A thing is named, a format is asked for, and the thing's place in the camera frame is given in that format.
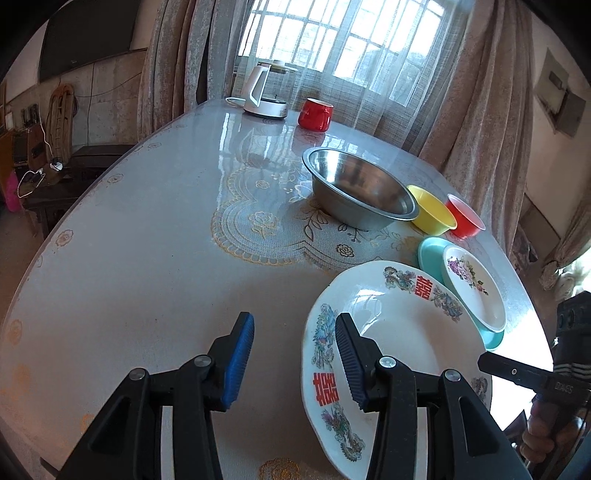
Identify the wall electrical box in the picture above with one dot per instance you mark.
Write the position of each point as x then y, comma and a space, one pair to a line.
561, 97

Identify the stainless steel basin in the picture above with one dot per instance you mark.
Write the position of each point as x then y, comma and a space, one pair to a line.
355, 184

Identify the yellow bowl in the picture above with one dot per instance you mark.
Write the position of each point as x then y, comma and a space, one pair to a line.
431, 210

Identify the large floral white plate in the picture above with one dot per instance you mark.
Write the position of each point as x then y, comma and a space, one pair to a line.
397, 332

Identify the person's right hand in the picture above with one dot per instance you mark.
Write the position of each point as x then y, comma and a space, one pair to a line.
538, 438

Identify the red mug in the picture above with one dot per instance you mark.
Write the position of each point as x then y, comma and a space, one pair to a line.
314, 115

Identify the dark wooden cabinet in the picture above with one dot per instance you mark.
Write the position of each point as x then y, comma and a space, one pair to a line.
78, 180

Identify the red bowl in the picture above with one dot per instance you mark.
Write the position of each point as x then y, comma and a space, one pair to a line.
464, 219

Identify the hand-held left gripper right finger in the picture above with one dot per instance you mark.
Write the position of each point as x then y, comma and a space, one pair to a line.
353, 364

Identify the teal plate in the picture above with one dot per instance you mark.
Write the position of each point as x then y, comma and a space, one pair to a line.
429, 254

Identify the lace tablecloth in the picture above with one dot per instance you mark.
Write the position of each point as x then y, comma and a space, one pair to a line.
161, 277

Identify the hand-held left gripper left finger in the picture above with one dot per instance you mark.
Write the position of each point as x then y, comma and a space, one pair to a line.
238, 360

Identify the white electric kettle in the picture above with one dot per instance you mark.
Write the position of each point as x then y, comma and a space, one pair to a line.
258, 90

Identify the dark wall screen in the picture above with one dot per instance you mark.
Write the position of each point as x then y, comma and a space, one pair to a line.
87, 37

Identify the window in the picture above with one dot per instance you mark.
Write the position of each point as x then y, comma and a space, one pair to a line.
323, 41

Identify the pink bag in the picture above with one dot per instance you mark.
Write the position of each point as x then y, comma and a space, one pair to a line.
11, 191

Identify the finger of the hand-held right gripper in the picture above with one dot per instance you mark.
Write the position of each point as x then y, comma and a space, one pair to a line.
512, 370

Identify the small floral white plate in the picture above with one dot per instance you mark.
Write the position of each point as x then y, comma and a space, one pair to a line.
475, 286

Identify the sheer white curtain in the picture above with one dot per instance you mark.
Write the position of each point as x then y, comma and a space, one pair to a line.
351, 69

